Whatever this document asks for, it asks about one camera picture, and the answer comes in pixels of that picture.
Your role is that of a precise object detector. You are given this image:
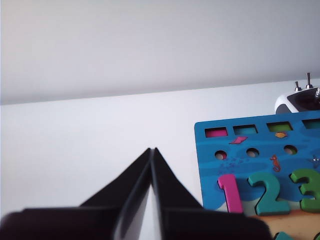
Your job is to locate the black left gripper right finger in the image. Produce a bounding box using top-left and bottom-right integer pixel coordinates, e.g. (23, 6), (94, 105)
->
(151, 147), (272, 240)

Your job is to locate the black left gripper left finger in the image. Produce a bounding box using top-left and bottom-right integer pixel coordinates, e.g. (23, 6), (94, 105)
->
(0, 148), (154, 240)

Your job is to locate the pink wooden number one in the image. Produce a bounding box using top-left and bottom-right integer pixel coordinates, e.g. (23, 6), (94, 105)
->
(216, 174), (244, 214)

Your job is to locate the wooden number puzzle board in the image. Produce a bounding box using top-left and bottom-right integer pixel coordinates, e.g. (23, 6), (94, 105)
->
(194, 109), (320, 240)

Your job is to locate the teal wooden number two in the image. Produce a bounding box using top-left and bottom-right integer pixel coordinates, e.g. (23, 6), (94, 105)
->
(247, 172), (291, 216)

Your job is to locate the teal wooden shape piece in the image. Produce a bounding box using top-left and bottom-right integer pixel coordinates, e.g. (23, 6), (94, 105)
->
(273, 231), (295, 240)

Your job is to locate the green wooden number three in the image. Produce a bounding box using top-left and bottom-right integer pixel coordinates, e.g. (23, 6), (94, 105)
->
(289, 168), (320, 213)

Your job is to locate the remote controller with toggle switches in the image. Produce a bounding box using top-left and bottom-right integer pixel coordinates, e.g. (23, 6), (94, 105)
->
(274, 72), (320, 115)

